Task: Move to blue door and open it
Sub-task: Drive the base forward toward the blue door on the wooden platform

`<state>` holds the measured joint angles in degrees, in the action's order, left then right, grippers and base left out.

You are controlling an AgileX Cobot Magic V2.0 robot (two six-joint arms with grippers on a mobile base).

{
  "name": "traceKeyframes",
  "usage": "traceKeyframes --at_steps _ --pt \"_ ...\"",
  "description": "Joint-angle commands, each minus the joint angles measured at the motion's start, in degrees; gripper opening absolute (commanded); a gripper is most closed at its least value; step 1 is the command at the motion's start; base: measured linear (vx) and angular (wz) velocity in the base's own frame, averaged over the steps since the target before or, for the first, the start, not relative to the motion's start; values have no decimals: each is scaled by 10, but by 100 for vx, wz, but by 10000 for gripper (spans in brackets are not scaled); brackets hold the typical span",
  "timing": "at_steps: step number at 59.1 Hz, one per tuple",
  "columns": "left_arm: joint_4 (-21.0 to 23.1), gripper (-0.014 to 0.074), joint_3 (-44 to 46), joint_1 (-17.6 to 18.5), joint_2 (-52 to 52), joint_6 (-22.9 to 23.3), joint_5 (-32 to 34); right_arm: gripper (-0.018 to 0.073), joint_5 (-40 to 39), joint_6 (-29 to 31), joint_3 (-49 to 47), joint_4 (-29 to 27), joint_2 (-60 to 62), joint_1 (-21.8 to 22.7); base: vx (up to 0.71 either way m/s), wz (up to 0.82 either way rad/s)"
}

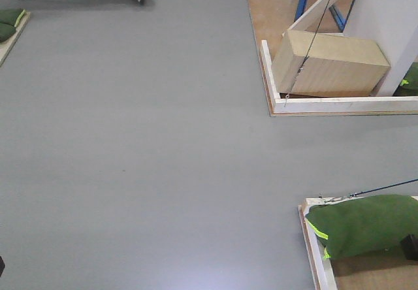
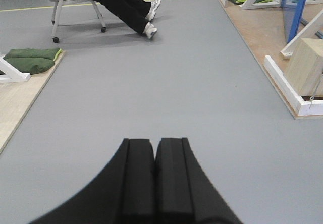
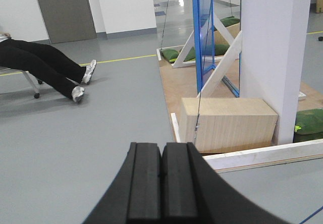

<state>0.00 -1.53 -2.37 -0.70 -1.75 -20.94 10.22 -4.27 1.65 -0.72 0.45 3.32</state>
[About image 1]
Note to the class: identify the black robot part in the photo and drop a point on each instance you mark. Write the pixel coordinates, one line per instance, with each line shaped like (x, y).
(409, 247)
(2, 266)

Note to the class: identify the white wooden base frame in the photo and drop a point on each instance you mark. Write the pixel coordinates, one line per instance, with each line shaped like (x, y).
(340, 106)

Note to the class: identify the black robot part left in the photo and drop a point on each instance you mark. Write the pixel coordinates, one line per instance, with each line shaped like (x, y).
(2, 266)

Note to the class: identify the left wooden platform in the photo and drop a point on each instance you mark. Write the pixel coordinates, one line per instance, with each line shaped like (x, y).
(8, 45)

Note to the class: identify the green sandbag top left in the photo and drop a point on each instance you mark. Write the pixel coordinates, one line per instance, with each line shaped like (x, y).
(12, 16)

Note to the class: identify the large green sandbag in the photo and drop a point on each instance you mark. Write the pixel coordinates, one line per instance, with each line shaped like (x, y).
(358, 226)

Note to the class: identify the light wooden box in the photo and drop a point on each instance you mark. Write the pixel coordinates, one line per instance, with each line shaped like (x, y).
(322, 65)

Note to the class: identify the white wall panel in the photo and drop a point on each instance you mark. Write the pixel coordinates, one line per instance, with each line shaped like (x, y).
(393, 25)

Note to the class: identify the black robot part right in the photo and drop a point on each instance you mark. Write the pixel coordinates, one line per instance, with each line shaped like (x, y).
(409, 247)

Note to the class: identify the plywood floor platform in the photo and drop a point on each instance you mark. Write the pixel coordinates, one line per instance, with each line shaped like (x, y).
(270, 18)

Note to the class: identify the green sandbag behind panel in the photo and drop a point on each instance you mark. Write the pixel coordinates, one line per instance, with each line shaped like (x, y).
(408, 85)

